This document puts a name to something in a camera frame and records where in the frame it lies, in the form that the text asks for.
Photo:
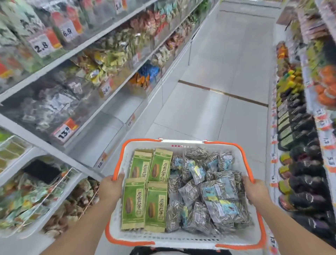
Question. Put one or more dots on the person's left hand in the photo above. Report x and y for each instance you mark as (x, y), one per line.
(111, 190)

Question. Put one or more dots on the person's right hand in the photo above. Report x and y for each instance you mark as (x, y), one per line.
(257, 193)

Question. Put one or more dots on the pile of seed packets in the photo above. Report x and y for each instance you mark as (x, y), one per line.
(210, 194)

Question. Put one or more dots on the white store shelf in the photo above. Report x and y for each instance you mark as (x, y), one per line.
(147, 115)

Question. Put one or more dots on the white orange shopping basket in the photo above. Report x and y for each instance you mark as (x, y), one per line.
(183, 239)

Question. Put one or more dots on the person's left forearm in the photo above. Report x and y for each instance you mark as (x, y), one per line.
(84, 231)

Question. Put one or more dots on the person's right forearm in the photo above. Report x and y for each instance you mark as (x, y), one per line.
(288, 231)

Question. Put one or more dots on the bin of yellow snacks 2.5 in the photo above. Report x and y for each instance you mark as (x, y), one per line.
(126, 42)

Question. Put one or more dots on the white aisle shelf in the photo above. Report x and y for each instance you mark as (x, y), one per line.
(328, 15)

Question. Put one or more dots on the orange white price tag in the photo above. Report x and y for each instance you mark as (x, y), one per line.
(42, 46)
(119, 6)
(64, 131)
(101, 160)
(68, 31)
(130, 120)
(106, 88)

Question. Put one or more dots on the pile of brown snack bags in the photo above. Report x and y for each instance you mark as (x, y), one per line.
(73, 207)

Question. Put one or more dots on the empty clear plastic bin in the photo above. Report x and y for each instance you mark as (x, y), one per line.
(97, 142)

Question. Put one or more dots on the row of dark bags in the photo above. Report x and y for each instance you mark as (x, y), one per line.
(302, 163)

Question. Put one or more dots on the black smartphone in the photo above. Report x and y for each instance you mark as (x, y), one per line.
(42, 170)

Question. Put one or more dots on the pile of green snack bags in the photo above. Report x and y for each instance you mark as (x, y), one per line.
(23, 199)

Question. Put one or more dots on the clear bin of nut bags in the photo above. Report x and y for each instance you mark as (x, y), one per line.
(50, 105)

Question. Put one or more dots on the stack of yellow green bags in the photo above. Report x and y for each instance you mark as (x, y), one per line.
(288, 84)

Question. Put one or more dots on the stack of yellow snack bags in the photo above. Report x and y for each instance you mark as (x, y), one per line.
(105, 63)

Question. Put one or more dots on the stack of orange bags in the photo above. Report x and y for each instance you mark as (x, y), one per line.
(326, 84)

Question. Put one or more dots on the pile of white popcorn bags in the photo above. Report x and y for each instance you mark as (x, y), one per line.
(161, 55)

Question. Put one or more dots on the pile of red packets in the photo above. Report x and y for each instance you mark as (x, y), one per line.
(149, 23)

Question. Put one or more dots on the stack of dark seaweed packs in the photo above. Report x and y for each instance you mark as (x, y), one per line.
(65, 15)

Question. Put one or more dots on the stack of green seaweed packs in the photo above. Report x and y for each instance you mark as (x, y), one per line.
(15, 23)

